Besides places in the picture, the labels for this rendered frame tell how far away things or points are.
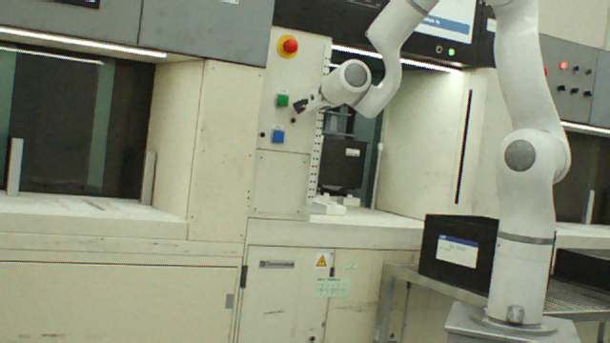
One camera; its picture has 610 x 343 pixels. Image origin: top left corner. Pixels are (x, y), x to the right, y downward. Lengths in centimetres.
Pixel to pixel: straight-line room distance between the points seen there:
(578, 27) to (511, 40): 119
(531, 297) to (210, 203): 87
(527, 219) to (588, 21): 140
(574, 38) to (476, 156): 65
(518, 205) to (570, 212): 196
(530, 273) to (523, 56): 46
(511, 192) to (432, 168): 102
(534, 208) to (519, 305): 21
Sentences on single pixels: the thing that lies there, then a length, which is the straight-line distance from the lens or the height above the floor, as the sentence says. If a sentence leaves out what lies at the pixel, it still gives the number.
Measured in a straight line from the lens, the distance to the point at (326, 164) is 274.
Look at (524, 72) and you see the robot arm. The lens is 164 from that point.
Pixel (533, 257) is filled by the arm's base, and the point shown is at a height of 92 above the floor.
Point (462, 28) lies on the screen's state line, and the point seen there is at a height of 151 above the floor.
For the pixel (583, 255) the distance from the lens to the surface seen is 238.
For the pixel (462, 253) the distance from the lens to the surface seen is 206.
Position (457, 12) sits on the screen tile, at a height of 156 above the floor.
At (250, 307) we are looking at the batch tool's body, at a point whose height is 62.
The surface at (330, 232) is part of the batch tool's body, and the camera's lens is 217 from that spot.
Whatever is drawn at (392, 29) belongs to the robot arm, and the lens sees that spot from 178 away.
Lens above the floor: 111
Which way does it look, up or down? 3 degrees down
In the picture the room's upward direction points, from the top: 7 degrees clockwise
